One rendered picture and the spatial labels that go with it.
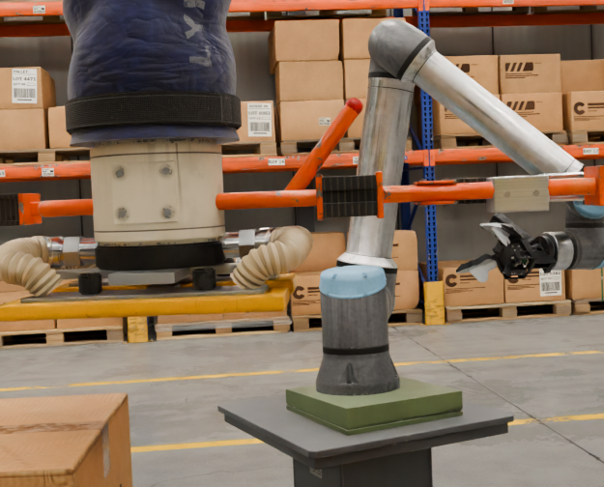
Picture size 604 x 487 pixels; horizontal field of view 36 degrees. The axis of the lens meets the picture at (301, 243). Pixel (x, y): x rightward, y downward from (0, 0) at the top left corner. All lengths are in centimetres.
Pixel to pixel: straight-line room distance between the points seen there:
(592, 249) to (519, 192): 104
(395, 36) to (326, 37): 645
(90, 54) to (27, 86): 736
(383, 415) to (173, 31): 106
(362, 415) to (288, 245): 87
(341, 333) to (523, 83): 707
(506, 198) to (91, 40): 55
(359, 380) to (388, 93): 68
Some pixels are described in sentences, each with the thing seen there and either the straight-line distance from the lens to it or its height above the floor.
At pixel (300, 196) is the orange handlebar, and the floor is 124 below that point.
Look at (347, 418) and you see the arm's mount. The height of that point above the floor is 78.
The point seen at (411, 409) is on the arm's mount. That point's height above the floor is 78.
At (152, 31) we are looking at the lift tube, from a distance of 114.
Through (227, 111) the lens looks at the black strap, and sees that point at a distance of 117.
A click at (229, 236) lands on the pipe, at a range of 120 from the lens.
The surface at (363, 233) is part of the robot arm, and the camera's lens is 221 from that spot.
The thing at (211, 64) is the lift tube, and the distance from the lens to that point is 116.
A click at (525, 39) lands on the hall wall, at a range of 1042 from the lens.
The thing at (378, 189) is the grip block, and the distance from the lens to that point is 116.
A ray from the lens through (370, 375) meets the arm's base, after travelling 204.
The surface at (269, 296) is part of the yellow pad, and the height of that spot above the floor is 113.
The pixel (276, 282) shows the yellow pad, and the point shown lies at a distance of 126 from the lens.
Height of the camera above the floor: 124
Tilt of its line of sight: 3 degrees down
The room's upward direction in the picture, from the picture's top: 2 degrees counter-clockwise
